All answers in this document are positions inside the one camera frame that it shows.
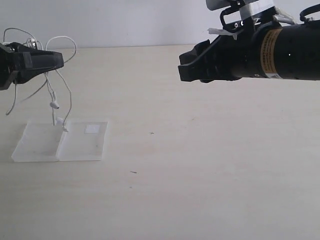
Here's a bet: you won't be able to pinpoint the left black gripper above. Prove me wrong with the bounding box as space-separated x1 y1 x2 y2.
0 42 64 91

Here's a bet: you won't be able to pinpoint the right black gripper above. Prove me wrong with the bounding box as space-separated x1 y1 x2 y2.
178 27 265 83

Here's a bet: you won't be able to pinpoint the white wired earphones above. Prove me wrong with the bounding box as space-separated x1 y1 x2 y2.
2 27 78 132

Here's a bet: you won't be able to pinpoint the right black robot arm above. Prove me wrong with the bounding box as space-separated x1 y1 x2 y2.
178 20 320 83

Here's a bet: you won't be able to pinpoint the translucent plastic storage case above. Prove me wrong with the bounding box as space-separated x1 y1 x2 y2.
11 118 109 163

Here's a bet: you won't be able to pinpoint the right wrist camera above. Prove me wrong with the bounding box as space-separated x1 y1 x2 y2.
205 0 276 20

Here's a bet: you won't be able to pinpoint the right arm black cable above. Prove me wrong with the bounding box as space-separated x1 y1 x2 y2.
219 0 320 33

